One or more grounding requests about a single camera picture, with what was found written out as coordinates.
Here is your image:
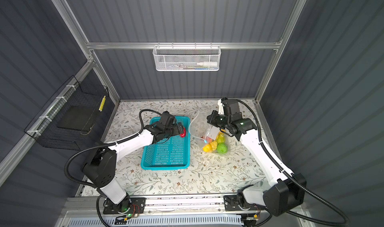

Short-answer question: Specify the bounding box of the red strawberry toy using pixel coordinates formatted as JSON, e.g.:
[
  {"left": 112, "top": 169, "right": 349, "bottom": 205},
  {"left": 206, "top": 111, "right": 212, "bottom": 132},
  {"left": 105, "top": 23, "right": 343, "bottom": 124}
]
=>
[{"left": 180, "top": 128, "right": 187, "bottom": 138}]

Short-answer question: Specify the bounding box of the black wire basket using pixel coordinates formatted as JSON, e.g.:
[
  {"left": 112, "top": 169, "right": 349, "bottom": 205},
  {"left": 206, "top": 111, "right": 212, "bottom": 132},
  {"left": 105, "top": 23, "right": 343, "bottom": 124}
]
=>
[{"left": 24, "top": 79, "right": 113, "bottom": 151}]

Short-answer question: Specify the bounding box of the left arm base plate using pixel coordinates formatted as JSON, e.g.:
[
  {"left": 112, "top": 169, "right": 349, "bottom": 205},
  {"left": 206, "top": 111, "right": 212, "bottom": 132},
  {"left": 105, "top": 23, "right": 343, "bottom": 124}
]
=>
[{"left": 103, "top": 197, "right": 147, "bottom": 216}]

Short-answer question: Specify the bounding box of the black foam pad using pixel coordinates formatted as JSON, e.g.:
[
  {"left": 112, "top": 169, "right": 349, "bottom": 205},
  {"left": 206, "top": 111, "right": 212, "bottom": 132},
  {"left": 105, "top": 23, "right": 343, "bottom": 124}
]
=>
[{"left": 57, "top": 106, "right": 99, "bottom": 132}]

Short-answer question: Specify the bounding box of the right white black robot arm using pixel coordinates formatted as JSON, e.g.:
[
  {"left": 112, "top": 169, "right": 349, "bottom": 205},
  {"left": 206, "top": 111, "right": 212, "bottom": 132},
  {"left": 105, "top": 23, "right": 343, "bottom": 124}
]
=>
[{"left": 207, "top": 110, "right": 307, "bottom": 216}]

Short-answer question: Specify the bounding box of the white perforated vent strip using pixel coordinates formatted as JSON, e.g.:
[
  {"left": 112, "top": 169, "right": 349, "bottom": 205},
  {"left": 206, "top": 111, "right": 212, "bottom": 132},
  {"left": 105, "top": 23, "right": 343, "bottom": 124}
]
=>
[{"left": 67, "top": 214, "right": 244, "bottom": 227}]

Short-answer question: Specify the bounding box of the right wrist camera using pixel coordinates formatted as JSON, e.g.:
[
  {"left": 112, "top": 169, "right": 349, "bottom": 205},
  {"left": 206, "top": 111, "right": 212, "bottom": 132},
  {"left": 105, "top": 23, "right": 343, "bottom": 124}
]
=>
[{"left": 218, "top": 98, "right": 241, "bottom": 116}]

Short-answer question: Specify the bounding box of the teal plastic basket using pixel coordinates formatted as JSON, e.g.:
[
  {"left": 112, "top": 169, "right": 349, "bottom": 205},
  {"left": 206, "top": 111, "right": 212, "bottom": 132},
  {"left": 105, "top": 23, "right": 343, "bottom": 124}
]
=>
[{"left": 141, "top": 112, "right": 191, "bottom": 171}]

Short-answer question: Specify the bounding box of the right black corrugated cable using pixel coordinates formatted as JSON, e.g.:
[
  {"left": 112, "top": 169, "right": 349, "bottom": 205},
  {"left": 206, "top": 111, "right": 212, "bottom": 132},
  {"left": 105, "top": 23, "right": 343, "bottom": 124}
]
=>
[{"left": 236, "top": 99, "right": 351, "bottom": 227}]

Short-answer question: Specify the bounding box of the pale yellow pear toy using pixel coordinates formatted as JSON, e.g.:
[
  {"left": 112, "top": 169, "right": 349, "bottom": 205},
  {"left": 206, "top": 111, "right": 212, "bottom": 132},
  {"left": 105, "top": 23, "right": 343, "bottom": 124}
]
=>
[{"left": 210, "top": 141, "right": 218, "bottom": 151}]

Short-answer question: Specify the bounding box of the yellow lemon toy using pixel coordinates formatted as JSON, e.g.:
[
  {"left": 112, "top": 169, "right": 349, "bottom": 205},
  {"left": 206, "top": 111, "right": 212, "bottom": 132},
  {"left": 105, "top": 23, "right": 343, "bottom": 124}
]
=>
[{"left": 203, "top": 144, "right": 213, "bottom": 153}]

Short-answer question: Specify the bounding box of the left black corrugated cable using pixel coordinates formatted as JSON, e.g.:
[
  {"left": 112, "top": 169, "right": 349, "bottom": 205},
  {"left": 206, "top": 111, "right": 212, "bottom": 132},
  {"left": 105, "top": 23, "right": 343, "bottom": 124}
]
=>
[{"left": 64, "top": 109, "right": 163, "bottom": 189}]

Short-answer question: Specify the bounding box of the yellow black marker pen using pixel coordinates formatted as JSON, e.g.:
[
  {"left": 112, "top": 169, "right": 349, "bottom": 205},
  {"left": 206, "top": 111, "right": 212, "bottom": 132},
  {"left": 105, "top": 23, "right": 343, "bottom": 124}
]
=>
[{"left": 98, "top": 96, "right": 106, "bottom": 112}]

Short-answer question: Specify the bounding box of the white wire mesh basket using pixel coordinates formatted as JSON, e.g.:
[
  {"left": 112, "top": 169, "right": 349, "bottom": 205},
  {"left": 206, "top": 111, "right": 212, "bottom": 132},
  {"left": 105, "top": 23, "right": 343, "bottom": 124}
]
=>
[{"left": 153, "top": 47, "right": 222, "bottom": 72}]

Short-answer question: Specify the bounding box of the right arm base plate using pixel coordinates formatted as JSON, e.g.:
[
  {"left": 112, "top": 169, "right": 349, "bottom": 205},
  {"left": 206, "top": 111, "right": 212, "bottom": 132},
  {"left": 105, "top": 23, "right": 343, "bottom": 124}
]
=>
[{"left": 223, "top": 195, "right": 265, "bottom": 212}]

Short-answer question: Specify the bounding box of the black corrugated cable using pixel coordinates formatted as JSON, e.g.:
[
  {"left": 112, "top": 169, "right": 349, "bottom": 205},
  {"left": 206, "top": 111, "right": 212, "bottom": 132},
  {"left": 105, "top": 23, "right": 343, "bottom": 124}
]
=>
[
  {"left": 236, "top": 99, "right": 351, "bottom": 227},
  {"left": 64, "top": 109, "right": 163, "bottom": 189}
]

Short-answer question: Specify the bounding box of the green apple toy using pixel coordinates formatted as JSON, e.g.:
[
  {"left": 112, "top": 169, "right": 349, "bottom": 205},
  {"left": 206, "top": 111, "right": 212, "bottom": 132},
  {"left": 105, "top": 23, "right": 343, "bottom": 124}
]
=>
[{"left": 217, "top": 143, "right": 228, "bottom": 154}]

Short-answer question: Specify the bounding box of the clear zip top bag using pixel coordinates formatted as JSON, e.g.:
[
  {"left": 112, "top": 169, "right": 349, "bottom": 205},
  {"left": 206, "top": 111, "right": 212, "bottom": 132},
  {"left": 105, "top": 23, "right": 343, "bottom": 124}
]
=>
[{"left": 189, "top": 111, "right": 230, "bottom": 155}]

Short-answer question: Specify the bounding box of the aluminium mounting rail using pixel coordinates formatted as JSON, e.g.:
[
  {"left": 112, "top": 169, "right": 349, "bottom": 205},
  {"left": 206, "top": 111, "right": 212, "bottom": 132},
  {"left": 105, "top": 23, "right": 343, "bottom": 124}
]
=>
[{"left": 60, "top": 193, "right": 258, "bottom": 217}]

